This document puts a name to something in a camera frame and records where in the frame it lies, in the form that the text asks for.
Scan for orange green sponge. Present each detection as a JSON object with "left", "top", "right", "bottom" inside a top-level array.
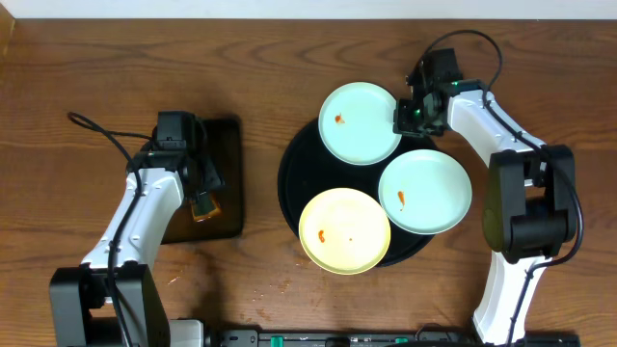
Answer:
[{"left": 191, "top": 193, "right": 222, "bottom": 223}]

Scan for light blue plate top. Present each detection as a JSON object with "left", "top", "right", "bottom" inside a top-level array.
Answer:
[{"left": 318, "top": 82, "right": 401, "bottom": 166}]

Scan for light blue plate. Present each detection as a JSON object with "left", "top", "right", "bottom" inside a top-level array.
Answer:
[
  {"left": 378, "top": 149, "right": 472, "bottom": 235},
  {"left": 318, "top": 82, "right": 401, "bottom": 166}
]

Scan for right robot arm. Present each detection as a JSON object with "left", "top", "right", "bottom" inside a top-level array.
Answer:
[{"left": 394, "top": 70, "right": 583, "bottom": 346}]

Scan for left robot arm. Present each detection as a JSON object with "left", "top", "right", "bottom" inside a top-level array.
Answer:
[{"left": 49, "top": 111, "right": 222, "bottom": 346}]

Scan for black rectangular tray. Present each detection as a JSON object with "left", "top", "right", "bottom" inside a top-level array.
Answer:
[{"left": 163, "top": 118, "right": 245, "bottom": 244}]

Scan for round black tray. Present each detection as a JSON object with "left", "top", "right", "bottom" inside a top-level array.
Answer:
[{"left": 277, "top": 117, "right": 440, "bottom": 268}]

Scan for yellow plate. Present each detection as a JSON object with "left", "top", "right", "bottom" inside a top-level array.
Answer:
[{"left": 299, "top": 188, "right": 391, "bottom": 276}]

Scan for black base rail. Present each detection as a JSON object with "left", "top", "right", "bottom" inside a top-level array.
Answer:
[{"left": 211, "top": 328, "right": 581, "bottom": 347}]

